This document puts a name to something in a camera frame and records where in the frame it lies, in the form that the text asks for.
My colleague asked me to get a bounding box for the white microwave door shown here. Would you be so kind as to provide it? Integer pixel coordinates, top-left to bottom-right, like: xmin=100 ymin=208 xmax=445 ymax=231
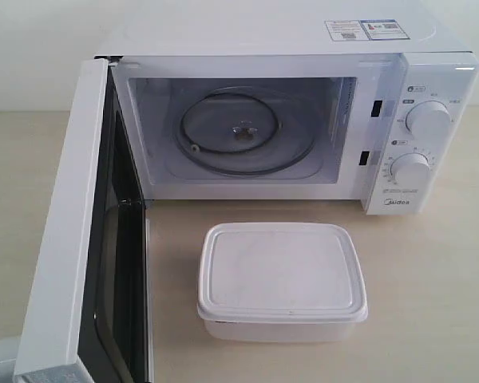
xmin=14 ymin=57 xmax=154 ymax=382

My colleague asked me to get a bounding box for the lower white timer knob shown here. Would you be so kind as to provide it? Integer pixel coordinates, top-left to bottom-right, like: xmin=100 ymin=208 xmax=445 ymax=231
xmin=390 ymin=152 xmax=431 ymax=188

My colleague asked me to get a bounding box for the glass microwave turntable plate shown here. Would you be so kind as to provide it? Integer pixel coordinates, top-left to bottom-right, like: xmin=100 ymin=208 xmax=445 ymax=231
xmin=173 ymin=86 xmax=318 ymax=177

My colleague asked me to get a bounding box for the white lidded plastic container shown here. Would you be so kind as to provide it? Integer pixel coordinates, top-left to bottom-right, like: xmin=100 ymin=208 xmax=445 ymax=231
xmin=197 ymin=222 xmax=369 ymax=343

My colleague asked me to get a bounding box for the upper white control knob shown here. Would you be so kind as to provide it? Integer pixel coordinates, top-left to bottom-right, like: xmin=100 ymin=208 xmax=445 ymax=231
xmin=406 ymin=101 xmax=451 ymax=139

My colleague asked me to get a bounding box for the warning label sticker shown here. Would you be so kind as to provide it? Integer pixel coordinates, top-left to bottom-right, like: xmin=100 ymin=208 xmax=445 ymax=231
xmin=324 ymin=19 xmax=410 ymax=41

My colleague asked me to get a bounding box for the white Midea microwave oven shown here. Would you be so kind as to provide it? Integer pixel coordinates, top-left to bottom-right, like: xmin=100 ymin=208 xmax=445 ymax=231
xmin=97 ymin=1 xmax=479 ymax=215

